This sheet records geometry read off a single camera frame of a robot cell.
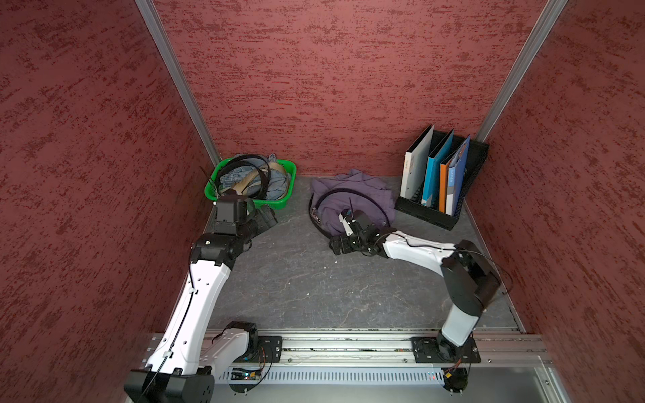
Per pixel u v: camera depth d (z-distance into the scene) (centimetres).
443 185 90
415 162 93
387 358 73
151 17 71
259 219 65
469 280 48
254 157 111
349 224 71
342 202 103
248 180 106
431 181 93
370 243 68
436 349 67
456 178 90
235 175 106
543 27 74
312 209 107
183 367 37
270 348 71
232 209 52
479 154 101
